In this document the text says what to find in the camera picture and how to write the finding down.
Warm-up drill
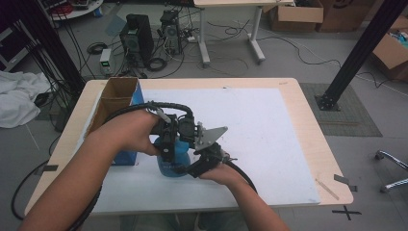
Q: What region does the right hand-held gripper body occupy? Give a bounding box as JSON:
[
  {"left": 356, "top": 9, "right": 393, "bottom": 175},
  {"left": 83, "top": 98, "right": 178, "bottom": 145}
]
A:
[{"left": 191, "top": 125, "right": 238, "bottom": 176}]

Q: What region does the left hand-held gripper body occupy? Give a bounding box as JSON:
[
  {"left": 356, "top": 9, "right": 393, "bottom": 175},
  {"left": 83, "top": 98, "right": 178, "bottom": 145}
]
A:
[{"left": 150, "top": 114, "right": 206, "bottom": 152}]

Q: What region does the blue bottle with white cap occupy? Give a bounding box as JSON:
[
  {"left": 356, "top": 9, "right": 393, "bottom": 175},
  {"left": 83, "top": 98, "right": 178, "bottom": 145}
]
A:
[{"left": 153, "top": 136, "right": 192, "bottom": 178}]

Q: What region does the person's right hand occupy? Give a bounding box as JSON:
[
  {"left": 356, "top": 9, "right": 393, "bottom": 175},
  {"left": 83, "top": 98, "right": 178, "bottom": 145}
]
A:
[{"left": 198, "top": 162, "right": 248, "bottom": 190}]

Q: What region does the person's left hand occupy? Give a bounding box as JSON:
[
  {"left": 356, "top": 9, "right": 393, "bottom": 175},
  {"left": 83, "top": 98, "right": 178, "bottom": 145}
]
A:
[{"left": 91, "top": 110, "right": 162, "bottom": 158}]

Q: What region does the white sheet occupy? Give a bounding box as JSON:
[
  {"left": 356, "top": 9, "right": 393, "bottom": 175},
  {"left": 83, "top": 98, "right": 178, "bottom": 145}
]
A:
[{"left": 81, "top": 88, "right": 321, "bottom": 215}]

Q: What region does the blue cardboard box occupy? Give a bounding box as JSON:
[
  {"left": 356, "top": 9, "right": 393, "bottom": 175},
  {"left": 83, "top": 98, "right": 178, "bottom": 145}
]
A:
[{"left": 85, "top": 76, "right": 145, "bottom": 167}]

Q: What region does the grey computer tower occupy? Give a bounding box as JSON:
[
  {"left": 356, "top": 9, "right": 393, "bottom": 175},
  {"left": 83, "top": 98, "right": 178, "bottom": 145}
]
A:
[{"left": 159, "top": 9, "right": 183, "bottom": 56}]

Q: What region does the black computer tower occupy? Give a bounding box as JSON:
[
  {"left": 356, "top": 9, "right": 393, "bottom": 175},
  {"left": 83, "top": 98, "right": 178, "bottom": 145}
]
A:
[{"left": 119, "top": 13, "right": 155, "bottom": 66}]

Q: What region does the white power supply unit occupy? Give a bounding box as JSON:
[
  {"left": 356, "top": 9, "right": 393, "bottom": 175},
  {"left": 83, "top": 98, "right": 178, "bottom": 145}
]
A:
[{"left": 99, "top": 47, "right": 114, "bottom": 77}]

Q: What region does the grey tape piece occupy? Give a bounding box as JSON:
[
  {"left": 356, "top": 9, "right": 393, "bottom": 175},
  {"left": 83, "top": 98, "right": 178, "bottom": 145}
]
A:
[
  {"left": 34, "top": 164, "right": 60, "bottom": 176},
  {"left": 333, "top": 173, "right": 358, "bottom": 193}
]

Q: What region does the thin wooden stick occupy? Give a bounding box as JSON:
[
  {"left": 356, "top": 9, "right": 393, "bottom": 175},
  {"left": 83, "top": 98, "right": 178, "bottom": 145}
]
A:
[{"left": 315, "top": 178, "right": 341, "bottom": 201}]

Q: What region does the white-legged desk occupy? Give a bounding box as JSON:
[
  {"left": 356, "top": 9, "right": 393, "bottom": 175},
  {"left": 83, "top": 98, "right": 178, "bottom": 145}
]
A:
[{"left": 192, "top": 0, "right": 296, "bottom": 66}]

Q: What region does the grey floor mat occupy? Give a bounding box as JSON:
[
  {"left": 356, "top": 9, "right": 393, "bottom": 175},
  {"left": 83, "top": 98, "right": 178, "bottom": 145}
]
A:
[{"left": 301, "top": 82, "right": 383, "bottom": 138}]

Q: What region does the round white table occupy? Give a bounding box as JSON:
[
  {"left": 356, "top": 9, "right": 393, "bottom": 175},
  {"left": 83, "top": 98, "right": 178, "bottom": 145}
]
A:
[{"left": 39, "top": 0, "right": 104, "bottom": 22}]

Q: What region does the white cloth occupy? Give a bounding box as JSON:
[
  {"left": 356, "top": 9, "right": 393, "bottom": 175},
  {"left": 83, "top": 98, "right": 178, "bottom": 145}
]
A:
[{"left": 0, "top": 70, "right": 52, "bottom": 129}]

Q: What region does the chrome chair leg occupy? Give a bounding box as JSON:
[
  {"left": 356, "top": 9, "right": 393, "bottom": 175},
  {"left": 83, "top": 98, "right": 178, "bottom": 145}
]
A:
[{"left": 374, "top": 149, "right": 408, "bottom": 193}]

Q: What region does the open brown cardboard box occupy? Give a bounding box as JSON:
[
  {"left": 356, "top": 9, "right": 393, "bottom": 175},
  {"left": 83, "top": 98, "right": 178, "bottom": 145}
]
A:
[{"left": 371, "top": 15, "right": 408, "bottom": 81}]

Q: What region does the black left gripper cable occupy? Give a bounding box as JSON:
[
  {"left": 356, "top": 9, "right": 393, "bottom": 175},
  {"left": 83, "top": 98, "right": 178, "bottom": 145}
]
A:
[{"left": 68, "top": 100, "right": 195, "bottom": 231}]

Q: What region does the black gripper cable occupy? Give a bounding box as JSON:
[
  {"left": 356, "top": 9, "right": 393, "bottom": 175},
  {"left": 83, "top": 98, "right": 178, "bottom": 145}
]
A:
[
  {"left": 68, "top": 100, "right": 195, "bottom": 231},
  {"left": 224, "top": 158, "right": 258, "bottom": 194}
]

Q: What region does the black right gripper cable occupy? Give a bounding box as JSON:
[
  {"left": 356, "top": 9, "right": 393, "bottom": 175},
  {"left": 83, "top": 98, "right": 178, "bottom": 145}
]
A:
[{"left": 224, "top": 158, "right": 258, "bottom": 194}]

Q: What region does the coiled black cable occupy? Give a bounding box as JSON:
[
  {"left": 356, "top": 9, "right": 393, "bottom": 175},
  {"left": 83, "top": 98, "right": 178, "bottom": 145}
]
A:
[
  {"left": 87, "top": 41, "right": 109, "bottom": 55},
  {"left": 145, "top": 57, "right": 168, "bottom": 72}
]

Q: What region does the black floor cable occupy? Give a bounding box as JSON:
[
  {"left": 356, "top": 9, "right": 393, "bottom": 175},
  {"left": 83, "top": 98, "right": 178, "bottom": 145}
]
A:
[{"left": 11, "top": 136, "right": 62, "bottom": 221}]

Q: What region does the black metal post with cables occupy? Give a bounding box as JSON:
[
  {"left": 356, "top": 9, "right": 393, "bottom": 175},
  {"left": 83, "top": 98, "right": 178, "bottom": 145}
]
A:
[{"left": 9, "top": 0, "right": 86, "bottom": 94}]

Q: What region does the grey metal frame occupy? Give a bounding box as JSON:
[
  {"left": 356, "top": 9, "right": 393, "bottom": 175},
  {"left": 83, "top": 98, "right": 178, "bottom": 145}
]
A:
[{"left": 0, "top": 27, "right": 32, "bottom": 72}]

